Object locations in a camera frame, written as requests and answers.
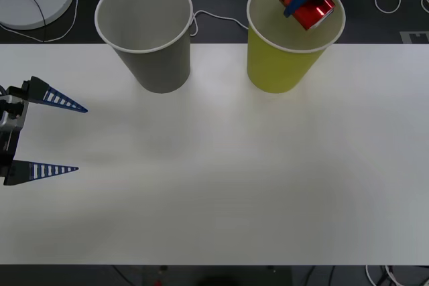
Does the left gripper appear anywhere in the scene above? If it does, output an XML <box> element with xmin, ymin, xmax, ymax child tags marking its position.
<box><xmin>0</xmin><ymin>76</ymin><xmax>88</xmax><ymax>186</ymax></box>

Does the yellow-green plastic waste bin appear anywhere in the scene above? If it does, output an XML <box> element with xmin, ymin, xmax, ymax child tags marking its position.
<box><xmin>246</xmin><ymin>0</ymin><xmax>346</xmax><ymax>94</ymax></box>

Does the grey marker tag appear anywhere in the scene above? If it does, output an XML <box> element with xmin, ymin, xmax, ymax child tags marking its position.
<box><xmin>400</xmin><ymin>31</ymin><xmax>429</xmax><ymax>44</ymax></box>

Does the grey plastic waste bin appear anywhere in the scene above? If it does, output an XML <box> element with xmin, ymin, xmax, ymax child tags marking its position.
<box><xmin>94</xmin><ymin>0</ymin><xmax>194</xmax><ymax>94</ymax></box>

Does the white power strip cable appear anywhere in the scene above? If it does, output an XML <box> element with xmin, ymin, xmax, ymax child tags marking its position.
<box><xmin>0</xmin><ymin>0</ymin><xmax>249</xmax><ymax>45</ymax></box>

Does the white cable bundle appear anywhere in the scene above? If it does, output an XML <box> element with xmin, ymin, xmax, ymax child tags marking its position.
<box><xmin>364</xmin><ymin>265</ymin><xmax>405</xmax><ymax>286</ymax></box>

